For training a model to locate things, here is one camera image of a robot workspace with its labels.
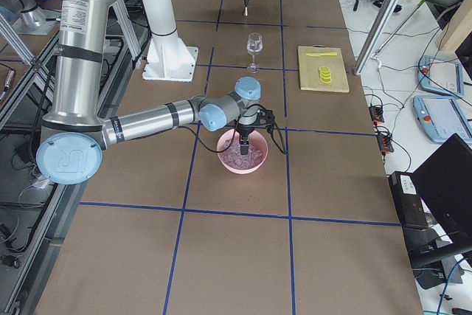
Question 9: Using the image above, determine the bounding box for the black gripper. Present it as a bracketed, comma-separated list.
[235, 123, 254, 156]

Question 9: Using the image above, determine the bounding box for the steel double jigger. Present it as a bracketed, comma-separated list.
[243, 0, 250, 17]

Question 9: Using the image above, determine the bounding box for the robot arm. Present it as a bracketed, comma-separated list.
[36, 0, 261, 184]

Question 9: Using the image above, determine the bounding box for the pile of clear ice cubes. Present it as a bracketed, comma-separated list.
[220, 139, 264, 170]

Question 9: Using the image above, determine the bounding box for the clear wine glass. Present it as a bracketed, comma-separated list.
[246, 32, 263, 73]

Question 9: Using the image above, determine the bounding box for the pink bowl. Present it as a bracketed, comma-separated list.
[217, 129, 268, 174]

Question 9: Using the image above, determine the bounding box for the yellow plastic knife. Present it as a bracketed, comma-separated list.
[305, 52, 338, 58]

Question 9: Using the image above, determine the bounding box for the bamboo cutting board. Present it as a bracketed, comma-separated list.
[297, 46, 350, 93]

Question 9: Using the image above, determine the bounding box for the black box on table edge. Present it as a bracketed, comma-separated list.
[389, 171, 428, 230]

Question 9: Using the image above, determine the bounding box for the teach pendant near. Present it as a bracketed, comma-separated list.
[413, 95, 471, 144]

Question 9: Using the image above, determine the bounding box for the teach pendant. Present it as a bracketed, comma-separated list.
[413, 95, 471, 144]
[418, 55, 465, 97]

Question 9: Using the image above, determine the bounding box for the black laptop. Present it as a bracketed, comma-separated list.
[412, 134, 471, 241]

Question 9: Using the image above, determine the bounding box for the teach pendant far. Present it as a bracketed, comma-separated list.
[418, 55, 465, 97]

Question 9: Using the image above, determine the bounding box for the wooden plank upright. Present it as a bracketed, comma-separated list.
[437, 0, 471, 52]

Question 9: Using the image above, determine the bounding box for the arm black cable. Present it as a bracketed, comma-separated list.
[180, 104, 288, 156]

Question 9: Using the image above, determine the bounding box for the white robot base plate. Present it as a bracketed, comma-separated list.
[142, 33, 198, 83]

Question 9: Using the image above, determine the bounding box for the green handled reacher grabber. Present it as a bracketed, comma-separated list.
[369, 0, 426, 68]

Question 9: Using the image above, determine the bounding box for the aluminium frame post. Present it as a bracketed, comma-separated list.
[353, 0, 399, 75]

